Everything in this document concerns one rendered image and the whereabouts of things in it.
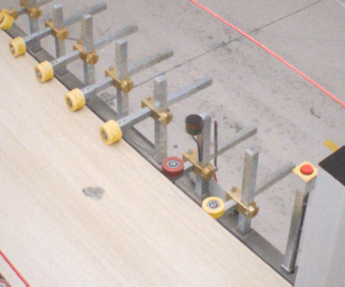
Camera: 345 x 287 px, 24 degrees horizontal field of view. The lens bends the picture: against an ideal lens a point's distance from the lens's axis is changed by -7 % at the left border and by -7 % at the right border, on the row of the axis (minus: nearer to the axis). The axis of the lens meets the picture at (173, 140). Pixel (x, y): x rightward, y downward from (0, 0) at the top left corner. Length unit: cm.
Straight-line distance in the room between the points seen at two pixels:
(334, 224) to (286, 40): 444
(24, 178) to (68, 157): 20
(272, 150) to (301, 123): 29
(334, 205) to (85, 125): 245
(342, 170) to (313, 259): 15
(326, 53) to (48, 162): 259
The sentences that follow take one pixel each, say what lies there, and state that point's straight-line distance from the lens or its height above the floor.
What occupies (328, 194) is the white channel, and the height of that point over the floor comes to 243.
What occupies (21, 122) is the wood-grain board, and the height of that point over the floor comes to 90.
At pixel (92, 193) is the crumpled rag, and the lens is 305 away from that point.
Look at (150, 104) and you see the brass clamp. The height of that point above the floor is 97.
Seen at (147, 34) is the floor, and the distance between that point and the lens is 535.
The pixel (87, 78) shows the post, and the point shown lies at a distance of 366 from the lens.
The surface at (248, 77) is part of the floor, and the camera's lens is 502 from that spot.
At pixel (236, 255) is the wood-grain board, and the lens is 285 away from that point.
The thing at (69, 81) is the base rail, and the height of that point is 70.
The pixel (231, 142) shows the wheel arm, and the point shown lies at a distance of 330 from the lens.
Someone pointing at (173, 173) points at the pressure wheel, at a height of 90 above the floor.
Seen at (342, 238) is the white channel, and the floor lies 236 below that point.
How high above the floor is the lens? 310
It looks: 43 degrees down
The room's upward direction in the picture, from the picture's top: straight up
